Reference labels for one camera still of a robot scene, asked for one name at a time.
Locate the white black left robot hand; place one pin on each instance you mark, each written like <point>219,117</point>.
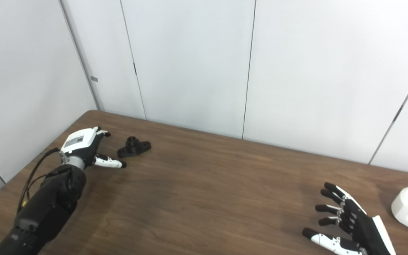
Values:
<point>80,141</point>

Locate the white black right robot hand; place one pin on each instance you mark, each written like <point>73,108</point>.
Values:
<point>365,230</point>

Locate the black flanged holder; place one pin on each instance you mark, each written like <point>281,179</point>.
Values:
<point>133,148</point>

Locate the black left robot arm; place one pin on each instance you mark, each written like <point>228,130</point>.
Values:
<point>48,202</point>

